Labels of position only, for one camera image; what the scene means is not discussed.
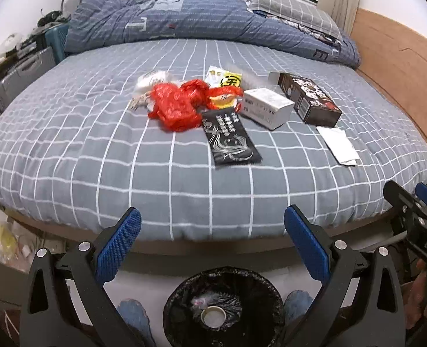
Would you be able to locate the orange snack wrapper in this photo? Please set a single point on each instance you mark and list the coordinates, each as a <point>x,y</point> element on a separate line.
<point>222,97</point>

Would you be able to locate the blue fuzzy slipper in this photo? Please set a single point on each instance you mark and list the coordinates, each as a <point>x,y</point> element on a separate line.
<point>133,318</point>
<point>298,305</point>

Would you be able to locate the dark brown cookie box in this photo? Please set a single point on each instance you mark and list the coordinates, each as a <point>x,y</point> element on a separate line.
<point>309,97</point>

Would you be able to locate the white round lid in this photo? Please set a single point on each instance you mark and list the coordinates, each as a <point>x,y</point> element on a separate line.
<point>212,317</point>

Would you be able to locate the white paper sachet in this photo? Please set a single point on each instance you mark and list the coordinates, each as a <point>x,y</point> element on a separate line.
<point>338,144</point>

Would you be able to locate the clear bubble wrap bag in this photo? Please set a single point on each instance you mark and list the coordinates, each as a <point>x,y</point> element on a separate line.
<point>247,74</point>

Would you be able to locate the yellow plastic bag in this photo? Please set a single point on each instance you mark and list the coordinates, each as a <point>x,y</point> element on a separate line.
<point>1,242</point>

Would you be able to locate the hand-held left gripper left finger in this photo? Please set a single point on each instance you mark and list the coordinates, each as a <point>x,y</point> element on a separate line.
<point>121,240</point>

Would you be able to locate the grey checked pillow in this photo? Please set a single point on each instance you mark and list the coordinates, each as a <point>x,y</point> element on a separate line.
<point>293,5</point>

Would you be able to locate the yellow and white snack wrapper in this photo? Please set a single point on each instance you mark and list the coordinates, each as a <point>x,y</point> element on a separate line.
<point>226,77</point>

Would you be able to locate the wooden headboard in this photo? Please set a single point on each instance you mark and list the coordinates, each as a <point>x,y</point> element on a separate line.
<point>394,54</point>

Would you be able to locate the blue striped quilt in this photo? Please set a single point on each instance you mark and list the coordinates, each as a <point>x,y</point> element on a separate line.
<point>206,18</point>

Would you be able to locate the person's right hand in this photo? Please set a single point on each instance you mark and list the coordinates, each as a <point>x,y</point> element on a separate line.
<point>417,296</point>

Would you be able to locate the white face mask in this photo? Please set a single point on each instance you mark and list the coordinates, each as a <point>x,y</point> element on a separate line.
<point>152,81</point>

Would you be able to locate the teal suitcase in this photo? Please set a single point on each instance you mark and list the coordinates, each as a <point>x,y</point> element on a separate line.
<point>56,41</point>

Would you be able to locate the grey checked bed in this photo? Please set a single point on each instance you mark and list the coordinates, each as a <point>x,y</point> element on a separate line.
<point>90,159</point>

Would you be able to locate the white rounded object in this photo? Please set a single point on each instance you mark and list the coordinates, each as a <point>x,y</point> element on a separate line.
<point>10,45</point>

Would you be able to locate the white cardboard box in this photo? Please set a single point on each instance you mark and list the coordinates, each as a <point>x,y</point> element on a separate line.
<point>267,106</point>

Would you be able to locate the grey hard suitcase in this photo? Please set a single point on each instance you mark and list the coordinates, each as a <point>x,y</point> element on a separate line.
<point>18,76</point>

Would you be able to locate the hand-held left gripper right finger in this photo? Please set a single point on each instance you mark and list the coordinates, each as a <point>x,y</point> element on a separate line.
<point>305,240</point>

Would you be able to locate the beige curtain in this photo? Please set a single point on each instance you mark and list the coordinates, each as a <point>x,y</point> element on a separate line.
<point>340,0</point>

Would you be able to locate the black patterned packet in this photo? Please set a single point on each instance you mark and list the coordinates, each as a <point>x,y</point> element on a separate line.
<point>229,139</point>

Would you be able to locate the trash bin with black bag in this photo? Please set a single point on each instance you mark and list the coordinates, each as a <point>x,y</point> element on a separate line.
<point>184,296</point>

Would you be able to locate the red plastic bag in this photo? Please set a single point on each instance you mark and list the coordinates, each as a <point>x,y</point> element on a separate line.
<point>175,104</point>

